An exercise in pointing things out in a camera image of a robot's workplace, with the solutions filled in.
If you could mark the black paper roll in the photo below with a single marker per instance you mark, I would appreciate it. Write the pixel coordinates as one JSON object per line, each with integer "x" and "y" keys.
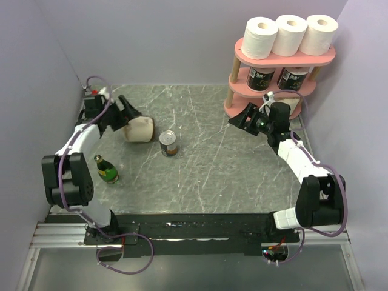
{"x": 259, "y": 79}
{"x": 291, "y": 78}

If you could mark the white paper towel roll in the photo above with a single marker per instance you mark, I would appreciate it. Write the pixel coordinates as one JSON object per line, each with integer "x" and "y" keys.
{"x": 259, "y": 36}
{"x": 291, "y": 30}
{"x": 319, "y": 35}

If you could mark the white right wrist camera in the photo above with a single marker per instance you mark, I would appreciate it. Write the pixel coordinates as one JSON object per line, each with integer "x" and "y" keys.
{"x": 268, "y": 100}

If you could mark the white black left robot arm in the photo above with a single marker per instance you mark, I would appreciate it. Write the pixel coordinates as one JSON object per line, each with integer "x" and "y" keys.
{"x": 67, "y": 180}

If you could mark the pink three-tier wooden shelf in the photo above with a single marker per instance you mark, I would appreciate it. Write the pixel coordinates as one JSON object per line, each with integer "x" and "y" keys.
{"x": 239, "y": 94}

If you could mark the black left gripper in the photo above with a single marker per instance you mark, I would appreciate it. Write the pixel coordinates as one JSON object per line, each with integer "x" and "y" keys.
{"x": 127, "y": 114}

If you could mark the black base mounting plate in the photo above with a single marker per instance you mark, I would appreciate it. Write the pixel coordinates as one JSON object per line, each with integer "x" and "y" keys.
{"x": 143, "y": 234}

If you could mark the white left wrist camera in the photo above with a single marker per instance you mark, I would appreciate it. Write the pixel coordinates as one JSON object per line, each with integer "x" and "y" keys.
{"x": 101, "y": 91}

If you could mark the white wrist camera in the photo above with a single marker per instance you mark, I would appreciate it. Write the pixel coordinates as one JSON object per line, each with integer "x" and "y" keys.
{"x": 101, "y": 91}
{"x": 268, "y": 100}

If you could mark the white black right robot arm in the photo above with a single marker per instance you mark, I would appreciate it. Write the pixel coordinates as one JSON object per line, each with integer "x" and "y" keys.
{"x": 321, "y": 205}

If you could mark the metal food tin can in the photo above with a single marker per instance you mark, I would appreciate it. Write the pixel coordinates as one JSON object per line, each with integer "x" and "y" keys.
{"x": 167, "y": 141}

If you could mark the green glass bottle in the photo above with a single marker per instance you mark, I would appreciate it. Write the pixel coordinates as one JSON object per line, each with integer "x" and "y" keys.
{"x": 106, "y": 170}

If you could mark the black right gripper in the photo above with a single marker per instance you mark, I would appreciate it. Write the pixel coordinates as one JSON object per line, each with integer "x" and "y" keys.
{"x": 252, "y": 111}

